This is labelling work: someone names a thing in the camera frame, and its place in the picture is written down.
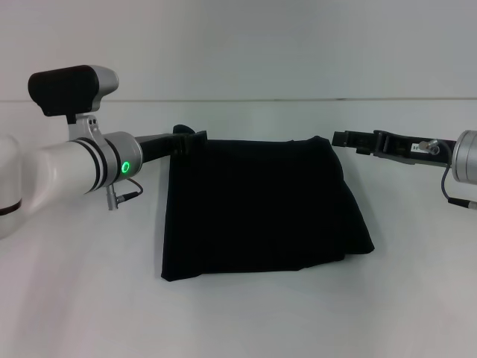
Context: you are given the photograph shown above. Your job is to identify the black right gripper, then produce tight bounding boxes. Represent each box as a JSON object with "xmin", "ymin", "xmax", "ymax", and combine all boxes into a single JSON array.
[{"xmin": 331, "ymin": 129, "xmax": 456, "ymax": 167}]

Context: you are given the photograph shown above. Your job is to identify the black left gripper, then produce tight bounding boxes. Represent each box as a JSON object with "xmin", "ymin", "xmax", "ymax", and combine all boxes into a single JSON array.
[{"xmin": 134, "ymin": 130, "xmax": 208, "ymax": 165}]

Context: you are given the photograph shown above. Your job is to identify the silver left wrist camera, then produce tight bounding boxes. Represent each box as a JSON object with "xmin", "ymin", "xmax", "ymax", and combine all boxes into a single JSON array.
[{"xmin": 28, "ymin": 64, "xmax": 120, "ymax": 141}]

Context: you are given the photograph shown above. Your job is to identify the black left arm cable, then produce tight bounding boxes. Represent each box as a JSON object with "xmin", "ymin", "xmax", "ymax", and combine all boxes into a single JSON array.
[{"xmin": 106, "ymin": 178, "xmax": 145, "ymax": 211}]

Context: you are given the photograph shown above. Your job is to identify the black shirt with white print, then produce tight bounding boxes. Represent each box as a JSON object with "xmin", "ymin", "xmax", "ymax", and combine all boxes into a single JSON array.
[{"xmin": 159, "ymin": 124, "xmax": 376, "ymax": 283}]

